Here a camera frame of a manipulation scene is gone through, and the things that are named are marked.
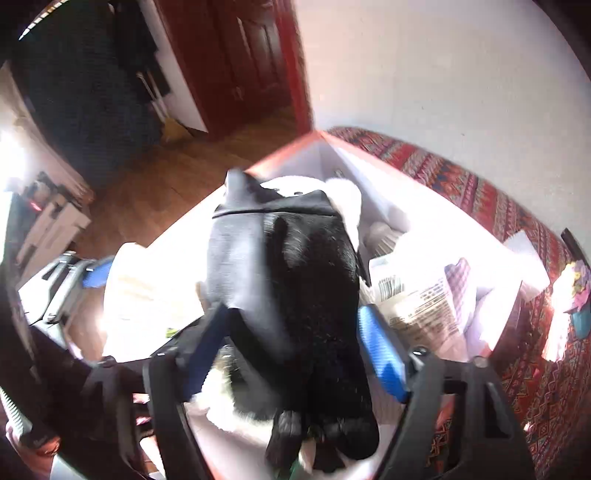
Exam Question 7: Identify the black bag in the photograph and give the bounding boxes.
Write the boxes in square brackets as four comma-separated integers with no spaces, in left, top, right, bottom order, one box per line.
[204,168,381,474]

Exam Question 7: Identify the red patterned bed cover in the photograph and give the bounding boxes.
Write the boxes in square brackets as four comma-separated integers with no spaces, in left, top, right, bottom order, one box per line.
[327,126,591,480]

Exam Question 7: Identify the dark wooden door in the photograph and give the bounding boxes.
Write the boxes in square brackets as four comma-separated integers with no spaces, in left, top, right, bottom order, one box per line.
[155,1,312,139]

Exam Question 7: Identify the white printed packet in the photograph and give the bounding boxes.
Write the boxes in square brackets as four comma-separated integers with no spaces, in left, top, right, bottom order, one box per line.
[369,254,460,350]

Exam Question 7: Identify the pink white cardboard box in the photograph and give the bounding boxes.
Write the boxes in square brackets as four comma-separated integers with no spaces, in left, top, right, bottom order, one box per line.
[102,133,550,362]

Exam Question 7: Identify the colourful small toy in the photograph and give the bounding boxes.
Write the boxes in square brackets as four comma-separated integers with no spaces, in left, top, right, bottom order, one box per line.
[562,260,591,340]

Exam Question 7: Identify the white plush dog toy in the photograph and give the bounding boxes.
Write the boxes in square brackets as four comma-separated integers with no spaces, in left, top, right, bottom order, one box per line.
[193,174,364,434]

